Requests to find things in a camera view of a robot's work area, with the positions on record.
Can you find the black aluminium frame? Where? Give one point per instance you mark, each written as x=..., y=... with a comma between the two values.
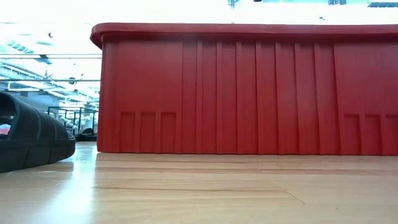
x=87, y=138

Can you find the red plastic bin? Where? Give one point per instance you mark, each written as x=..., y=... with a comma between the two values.
x=248, y=93

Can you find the black slide sandal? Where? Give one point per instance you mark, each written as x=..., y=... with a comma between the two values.
x=37, y=133

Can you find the black metal railing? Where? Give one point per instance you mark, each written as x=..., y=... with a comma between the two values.
x=62, y=107

